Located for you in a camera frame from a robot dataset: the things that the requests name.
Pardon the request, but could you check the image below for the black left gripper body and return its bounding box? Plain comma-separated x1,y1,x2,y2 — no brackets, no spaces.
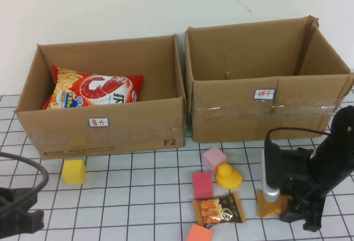
0,187,20,238

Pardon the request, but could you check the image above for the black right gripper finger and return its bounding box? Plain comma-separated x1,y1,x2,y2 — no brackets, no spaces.
279,198,305,222
303,202,325,232

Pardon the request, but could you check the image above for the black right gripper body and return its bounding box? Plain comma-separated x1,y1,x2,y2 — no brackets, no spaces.
276,146,330,206

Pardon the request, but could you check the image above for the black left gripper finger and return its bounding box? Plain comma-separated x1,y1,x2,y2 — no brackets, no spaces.
16,209,45,232
8,188,38,211

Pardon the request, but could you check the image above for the plain orange-brown snack packet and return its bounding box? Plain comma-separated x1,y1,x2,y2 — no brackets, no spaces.
256,188,293,219

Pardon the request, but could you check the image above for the dark brown biscuit packet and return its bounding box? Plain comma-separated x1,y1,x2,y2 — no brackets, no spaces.
191,192,247,228

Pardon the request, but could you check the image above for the red shrimp chips bag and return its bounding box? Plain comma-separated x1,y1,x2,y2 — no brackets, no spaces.
43,64,144,111

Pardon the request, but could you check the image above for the yellow foam cube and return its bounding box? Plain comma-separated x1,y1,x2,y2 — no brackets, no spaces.
61,159,86,185

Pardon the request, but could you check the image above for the yellow rubber duck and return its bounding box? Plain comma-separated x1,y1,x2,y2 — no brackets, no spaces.
215,163,243,190

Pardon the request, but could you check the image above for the cardboard box with clear tape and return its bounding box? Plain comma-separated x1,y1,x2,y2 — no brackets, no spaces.
184,15,354,144

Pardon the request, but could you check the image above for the light pink foam cube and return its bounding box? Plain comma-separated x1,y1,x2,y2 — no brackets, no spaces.
201,146,228,174

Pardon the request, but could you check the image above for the white blue-bordered paper label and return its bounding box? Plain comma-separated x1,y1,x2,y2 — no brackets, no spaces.
87,117,110,128
253,87,277,102

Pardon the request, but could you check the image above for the magenta foam cube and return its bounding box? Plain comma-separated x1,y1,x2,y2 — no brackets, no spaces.
192,171,214,200

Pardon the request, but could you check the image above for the orange foam cube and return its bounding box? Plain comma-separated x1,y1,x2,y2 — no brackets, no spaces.
186,223,214,241

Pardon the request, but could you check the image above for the cardboard box with F2 print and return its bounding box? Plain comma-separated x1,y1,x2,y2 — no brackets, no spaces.
14,35,186,161

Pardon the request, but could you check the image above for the black left camera cable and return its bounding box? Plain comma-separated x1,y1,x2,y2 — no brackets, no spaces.
0,151,50,219

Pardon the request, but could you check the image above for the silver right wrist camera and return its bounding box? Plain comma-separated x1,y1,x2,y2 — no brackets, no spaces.
261,140,287,203

